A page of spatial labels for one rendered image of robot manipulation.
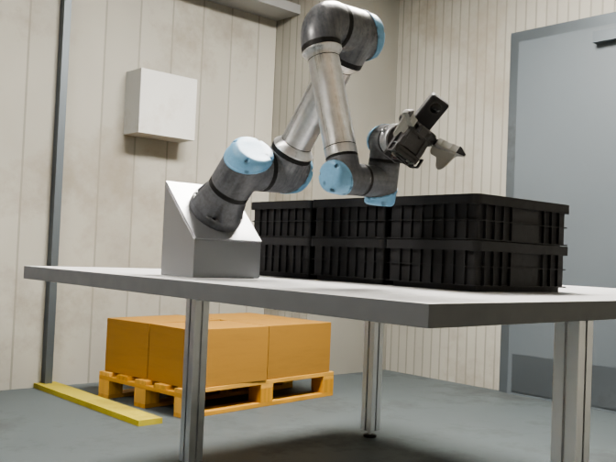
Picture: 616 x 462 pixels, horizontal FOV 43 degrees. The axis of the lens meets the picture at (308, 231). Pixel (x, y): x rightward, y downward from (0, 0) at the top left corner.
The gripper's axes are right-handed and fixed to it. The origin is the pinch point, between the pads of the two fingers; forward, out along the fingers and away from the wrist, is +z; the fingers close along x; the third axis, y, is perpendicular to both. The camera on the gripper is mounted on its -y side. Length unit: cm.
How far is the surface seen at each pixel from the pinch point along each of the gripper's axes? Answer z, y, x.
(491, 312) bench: 25.3, 26.1, -18.3
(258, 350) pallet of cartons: -229, 86, -60
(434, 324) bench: 33.1, 33.8, -6.8
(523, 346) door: -261, 5, -200
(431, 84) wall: -353, -110, -91
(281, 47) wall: -378, -74, 3
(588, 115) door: -246, -120, -146
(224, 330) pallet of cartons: -218, 85, -37
